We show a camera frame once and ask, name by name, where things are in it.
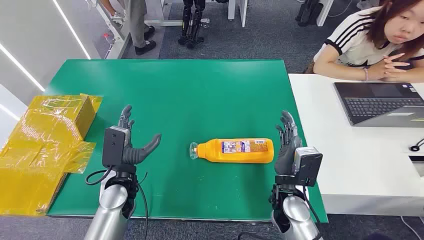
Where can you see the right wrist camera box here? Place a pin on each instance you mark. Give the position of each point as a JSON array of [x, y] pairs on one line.
[[308, 165]]

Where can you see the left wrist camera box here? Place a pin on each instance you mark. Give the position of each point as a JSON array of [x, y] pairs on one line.
[[113, 145]]

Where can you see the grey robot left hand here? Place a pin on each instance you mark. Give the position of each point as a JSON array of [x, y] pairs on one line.
[[140, 153]]

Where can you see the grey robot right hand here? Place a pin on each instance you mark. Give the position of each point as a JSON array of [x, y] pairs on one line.
[[285, 159]]

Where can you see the black chair base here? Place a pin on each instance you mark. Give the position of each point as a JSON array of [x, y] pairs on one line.
[[306, 13]]

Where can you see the white desk frame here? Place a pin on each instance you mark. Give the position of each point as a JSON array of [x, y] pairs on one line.
[[116, 43]]

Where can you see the green table mat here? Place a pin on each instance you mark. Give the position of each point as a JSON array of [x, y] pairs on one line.
[[198, 99]]

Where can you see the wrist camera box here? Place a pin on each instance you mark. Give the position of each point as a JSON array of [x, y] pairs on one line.
[[308, 165], [113, 145]]

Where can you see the orange detergent bottle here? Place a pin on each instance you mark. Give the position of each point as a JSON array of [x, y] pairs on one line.
[[238, 155]]

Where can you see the yellow tape-wrapped cardboard box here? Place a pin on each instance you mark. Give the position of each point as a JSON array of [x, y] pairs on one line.
[[39, 152]]

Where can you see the black robot legs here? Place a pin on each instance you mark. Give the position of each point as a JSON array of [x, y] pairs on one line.
[[190, 23]]

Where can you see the white desk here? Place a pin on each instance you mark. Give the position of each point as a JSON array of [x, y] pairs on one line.
[[357, 159]]

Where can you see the white table leg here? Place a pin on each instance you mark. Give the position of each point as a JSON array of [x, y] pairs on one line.
[[242, 11], [324, 13]]

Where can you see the person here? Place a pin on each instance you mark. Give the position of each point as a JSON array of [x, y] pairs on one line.
[[116, 16], [351, 43], [137, 23]]

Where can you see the dark grey laptop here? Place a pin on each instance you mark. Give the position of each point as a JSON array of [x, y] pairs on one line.
[[377, 106]]

